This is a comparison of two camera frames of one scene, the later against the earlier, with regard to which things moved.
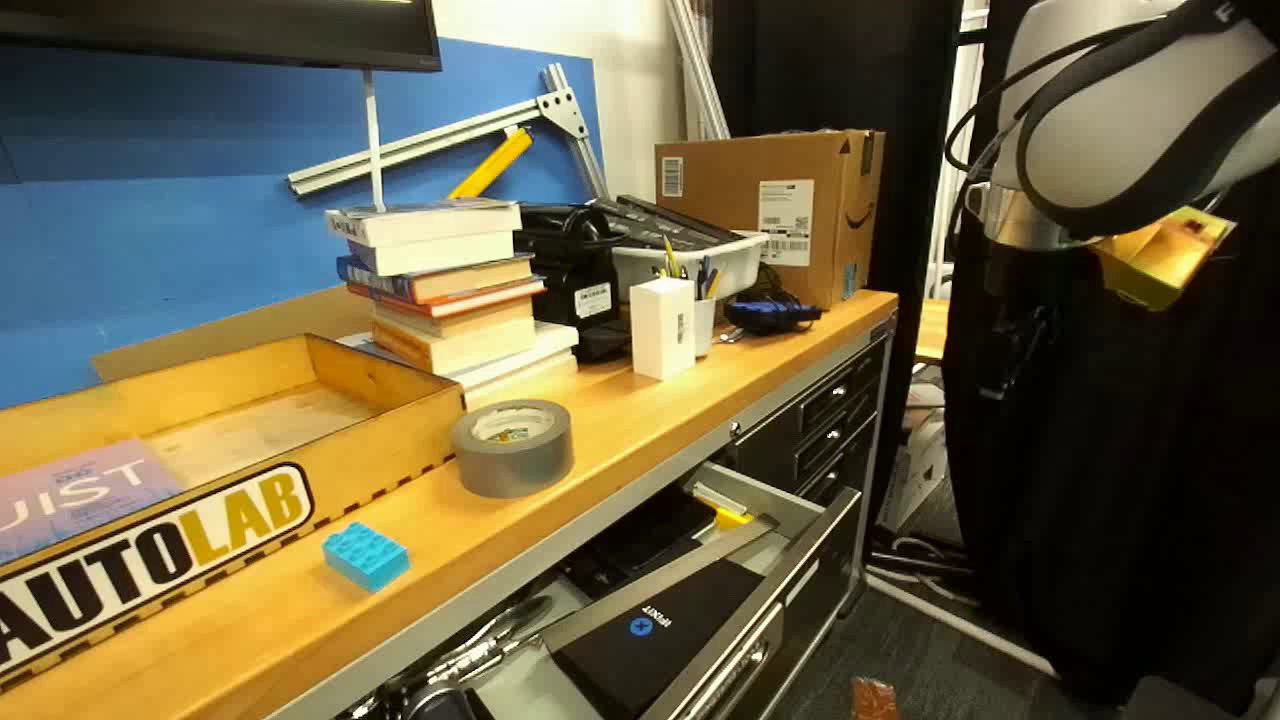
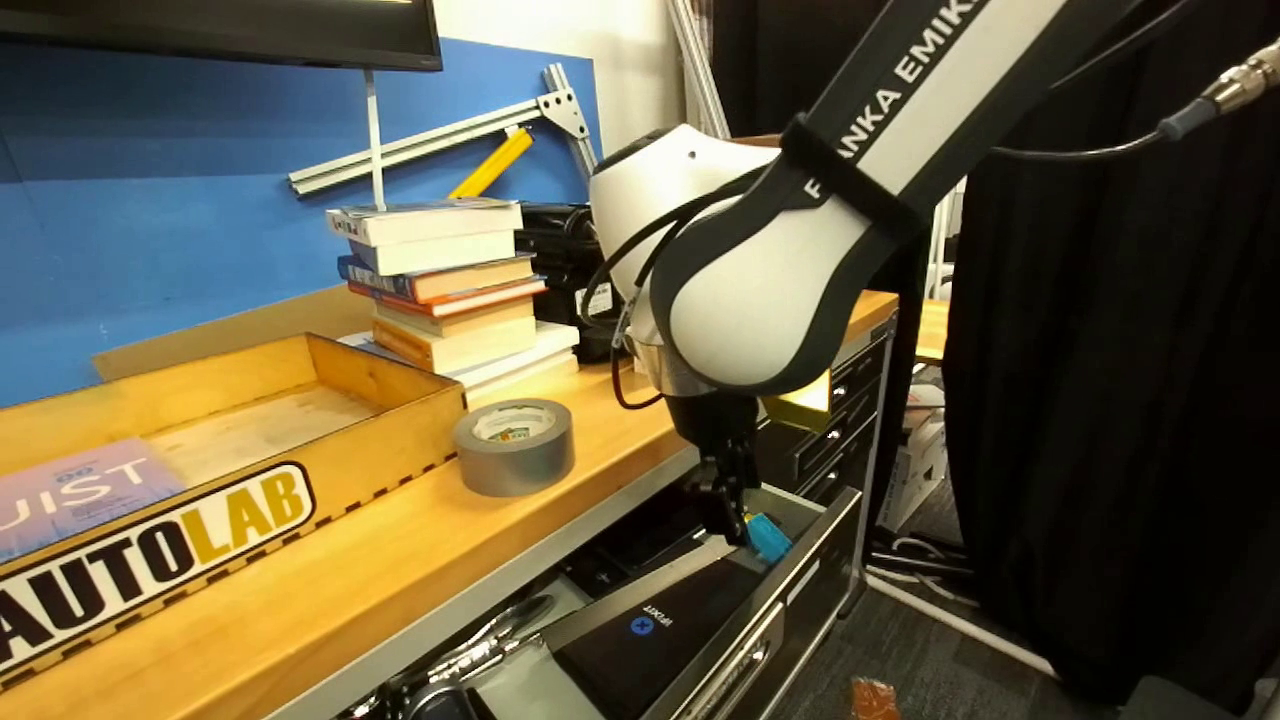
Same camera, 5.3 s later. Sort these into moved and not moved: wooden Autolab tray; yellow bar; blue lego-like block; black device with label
Moved: blue lego-like block
Not moved: black device with label; yellow bar; wooden Autolab tray
